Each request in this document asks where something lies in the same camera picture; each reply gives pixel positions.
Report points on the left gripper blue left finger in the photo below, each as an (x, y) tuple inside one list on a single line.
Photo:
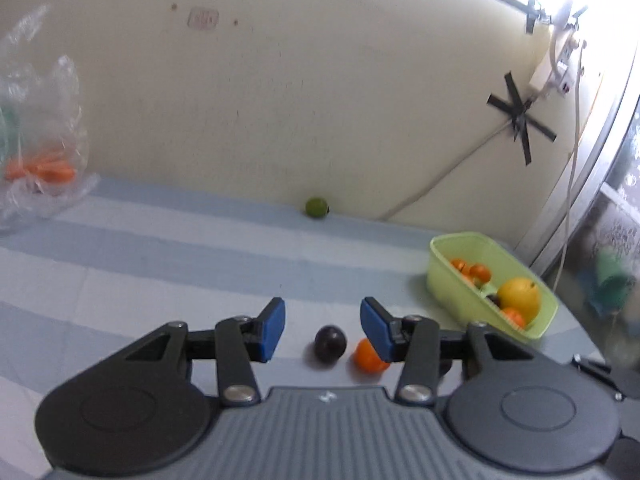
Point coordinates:
[(239, 342)]

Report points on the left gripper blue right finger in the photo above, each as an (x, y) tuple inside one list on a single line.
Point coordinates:
[(413, 341)]

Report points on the small orange mandarin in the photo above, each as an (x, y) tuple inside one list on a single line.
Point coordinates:
[(366, 359)]

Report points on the dark purple plum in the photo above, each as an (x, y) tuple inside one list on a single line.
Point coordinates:
[(330, 344)]

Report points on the orange kumquat with stem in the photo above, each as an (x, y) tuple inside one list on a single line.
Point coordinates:
[(480, 273)]

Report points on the yellow lemon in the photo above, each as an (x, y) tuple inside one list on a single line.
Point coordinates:
[(521, 294)]

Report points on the green lime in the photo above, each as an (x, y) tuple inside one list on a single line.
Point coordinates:
[(317, 208)]

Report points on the large orange mandarin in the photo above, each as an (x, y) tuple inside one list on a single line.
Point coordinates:
[(515, 317)]

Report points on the green plastic basket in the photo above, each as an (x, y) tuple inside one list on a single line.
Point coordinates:
[(468, 300)]

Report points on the small orange tomato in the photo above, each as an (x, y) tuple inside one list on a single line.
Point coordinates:
[(460, 265)]

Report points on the striped blue white cloth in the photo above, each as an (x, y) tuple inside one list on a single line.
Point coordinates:
[(130, 257)]

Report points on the green object outside window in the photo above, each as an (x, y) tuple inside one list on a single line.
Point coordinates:
[(611, 284)]

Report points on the black tape cross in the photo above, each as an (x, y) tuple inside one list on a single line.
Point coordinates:
[(517, 110)]

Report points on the orange carrot in bag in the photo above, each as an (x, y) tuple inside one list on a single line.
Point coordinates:
[(50, 168)]

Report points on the clear plastic bag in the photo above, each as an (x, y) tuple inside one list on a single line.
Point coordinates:
[(40, 113)]

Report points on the white power strip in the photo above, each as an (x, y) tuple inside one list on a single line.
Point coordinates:
[(558, 69)]

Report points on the upper black tape strip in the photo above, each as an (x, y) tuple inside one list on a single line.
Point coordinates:
[(565, 18)]

